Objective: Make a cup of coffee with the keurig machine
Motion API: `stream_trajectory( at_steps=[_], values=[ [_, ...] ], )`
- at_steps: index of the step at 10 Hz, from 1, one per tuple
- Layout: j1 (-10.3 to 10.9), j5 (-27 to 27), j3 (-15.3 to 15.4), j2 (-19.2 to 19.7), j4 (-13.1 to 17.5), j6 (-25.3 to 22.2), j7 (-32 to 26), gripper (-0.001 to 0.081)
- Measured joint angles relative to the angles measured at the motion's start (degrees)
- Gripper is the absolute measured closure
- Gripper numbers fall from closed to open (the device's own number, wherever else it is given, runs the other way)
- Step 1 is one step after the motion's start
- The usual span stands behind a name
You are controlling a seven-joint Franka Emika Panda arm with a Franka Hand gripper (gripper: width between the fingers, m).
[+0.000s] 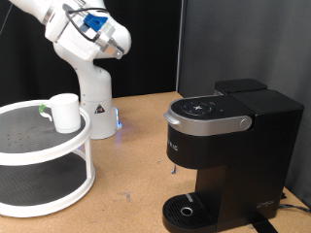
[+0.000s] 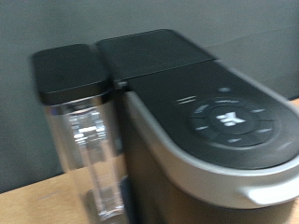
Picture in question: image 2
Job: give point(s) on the black Keurig coffee machine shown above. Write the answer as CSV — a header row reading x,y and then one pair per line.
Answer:
x,y
187,77

